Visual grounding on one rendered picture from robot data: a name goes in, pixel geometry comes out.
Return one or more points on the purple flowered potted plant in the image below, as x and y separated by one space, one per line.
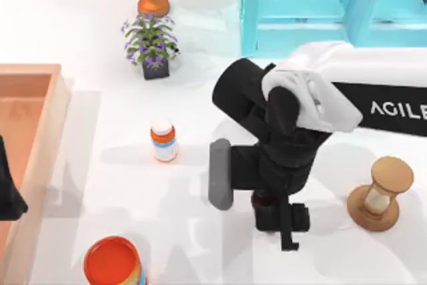
151 43

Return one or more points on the light blue rack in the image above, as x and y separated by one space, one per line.
293 14

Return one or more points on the wooden hourglass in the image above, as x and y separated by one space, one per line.
377 198

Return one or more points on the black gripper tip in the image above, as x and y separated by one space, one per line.
10 191

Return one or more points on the orange and white bottle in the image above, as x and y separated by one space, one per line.
164 146

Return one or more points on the red and orange can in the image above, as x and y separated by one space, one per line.
111 261

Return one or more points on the salmon-coloured shallow box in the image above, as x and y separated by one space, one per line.
40 125

